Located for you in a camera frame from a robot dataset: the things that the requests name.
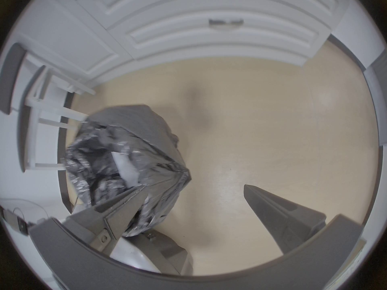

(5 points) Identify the black plastic bag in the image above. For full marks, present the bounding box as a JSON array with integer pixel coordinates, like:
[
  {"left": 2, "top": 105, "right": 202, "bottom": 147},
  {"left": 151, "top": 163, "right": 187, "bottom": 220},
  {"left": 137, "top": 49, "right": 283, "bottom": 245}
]
[{"left": 64, "top": 104, "right": 192, "bottom": 238}]

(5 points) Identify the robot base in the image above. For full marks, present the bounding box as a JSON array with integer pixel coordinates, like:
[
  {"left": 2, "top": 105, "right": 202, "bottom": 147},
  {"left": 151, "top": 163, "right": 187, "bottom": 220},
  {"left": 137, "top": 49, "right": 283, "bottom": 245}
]
[{"left": 109, "top": 230, "right": 194, "bottom": 276}]

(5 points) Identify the white printed wrapper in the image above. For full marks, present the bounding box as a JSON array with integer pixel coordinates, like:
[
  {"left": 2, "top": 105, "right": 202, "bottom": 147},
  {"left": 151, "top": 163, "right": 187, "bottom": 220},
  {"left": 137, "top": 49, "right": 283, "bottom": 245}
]
[{"left": 110, "top": 151, "right": 141, "bottom": 188}]

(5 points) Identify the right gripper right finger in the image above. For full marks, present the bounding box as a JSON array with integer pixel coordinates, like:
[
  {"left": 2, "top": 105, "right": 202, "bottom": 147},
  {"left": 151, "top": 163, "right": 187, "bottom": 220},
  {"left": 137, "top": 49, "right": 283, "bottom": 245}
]
[{"left": 243, "top": 184, "right": 327, "bottom": 255}]

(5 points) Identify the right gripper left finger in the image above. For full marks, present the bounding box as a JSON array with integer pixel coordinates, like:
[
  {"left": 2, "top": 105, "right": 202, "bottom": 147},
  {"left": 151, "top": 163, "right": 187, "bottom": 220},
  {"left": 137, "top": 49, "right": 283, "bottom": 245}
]
[{"left": 65, "top": 186, "right": 149, "bottom": 251}]

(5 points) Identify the white wardrobe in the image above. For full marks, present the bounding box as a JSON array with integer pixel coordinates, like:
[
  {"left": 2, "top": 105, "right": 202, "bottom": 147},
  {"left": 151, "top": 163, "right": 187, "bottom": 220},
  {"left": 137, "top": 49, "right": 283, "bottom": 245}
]
[{"left": 18, "top": 0, "right": 354, "bottom": 87}]

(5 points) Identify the white chair with grey seat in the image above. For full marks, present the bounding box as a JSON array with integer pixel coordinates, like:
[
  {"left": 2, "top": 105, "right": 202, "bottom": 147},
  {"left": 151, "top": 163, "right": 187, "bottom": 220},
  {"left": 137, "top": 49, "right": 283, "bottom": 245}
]
[{"left": 0, "top": 42, "right": 97, "bottom": 173}]

